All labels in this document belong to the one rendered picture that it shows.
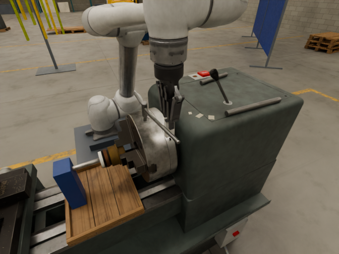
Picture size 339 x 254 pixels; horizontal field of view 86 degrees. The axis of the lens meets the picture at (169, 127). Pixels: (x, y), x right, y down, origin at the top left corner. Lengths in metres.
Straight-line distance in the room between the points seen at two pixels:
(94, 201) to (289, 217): 1.71
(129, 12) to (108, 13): 0.08
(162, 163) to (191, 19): 0.50
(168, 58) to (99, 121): 0.94
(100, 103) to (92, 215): 0.68
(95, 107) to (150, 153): 0.68
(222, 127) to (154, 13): 0.43
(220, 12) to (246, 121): 0.41
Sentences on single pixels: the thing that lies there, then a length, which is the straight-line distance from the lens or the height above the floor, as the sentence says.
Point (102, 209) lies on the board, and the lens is 0.91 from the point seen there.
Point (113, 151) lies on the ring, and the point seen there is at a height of 1.12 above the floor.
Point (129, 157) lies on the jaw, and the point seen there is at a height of 1.11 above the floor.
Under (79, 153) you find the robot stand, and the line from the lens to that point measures 1.40.
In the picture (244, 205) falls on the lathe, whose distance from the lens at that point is 1.36.
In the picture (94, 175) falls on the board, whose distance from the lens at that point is 1.04.
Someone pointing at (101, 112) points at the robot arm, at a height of 1.00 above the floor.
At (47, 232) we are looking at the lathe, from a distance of 0.98.
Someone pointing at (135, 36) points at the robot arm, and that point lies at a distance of 0.99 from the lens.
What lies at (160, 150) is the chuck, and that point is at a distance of 0.69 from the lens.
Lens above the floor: 1.64
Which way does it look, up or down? 37 degrees down
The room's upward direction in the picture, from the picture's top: straight up
